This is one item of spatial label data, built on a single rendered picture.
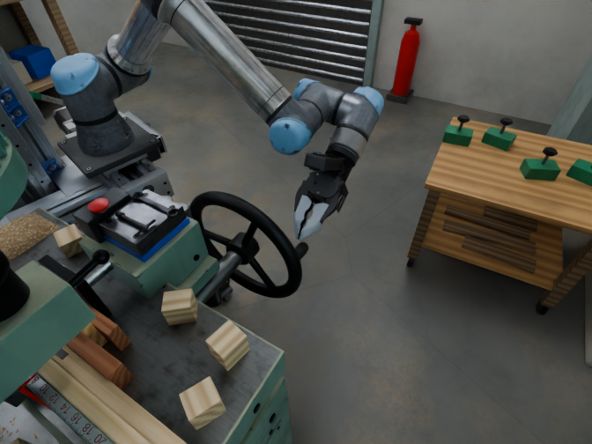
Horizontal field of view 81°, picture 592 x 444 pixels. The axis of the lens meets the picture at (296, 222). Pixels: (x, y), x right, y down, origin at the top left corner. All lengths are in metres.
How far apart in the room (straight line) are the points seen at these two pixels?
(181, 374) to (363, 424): 0.99
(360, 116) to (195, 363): 0.56
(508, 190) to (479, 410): 0.80
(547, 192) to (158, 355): 1.39
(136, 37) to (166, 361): 0.77
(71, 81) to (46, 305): 0.72
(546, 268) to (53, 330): 1.70
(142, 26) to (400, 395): 1.42
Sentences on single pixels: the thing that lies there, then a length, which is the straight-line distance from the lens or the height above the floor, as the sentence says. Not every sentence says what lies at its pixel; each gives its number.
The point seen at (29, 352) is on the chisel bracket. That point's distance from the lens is 0.47.
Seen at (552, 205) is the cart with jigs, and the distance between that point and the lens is 1.52.
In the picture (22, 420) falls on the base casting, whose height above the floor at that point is 0.80.
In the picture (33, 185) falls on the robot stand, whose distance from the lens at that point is 1.29.
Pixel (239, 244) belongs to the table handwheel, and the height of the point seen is 0.84.
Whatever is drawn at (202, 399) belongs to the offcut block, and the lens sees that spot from 0.47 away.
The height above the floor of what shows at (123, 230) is 1.00.
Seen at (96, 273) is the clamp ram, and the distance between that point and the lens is 0.60.
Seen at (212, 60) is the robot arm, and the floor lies 1.13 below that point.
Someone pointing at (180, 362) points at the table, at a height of 0.90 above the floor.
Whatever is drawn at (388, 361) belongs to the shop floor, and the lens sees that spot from 1.52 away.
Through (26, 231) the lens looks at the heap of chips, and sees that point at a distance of 0.80.
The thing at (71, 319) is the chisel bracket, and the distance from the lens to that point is 0.47.
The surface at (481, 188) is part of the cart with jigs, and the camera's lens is 1.46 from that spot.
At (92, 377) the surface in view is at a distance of 0.53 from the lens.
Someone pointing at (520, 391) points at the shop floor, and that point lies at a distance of 1.65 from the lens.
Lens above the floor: 1.37
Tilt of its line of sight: 45 degrees down
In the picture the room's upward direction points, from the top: 2 degrees counter-clockwise
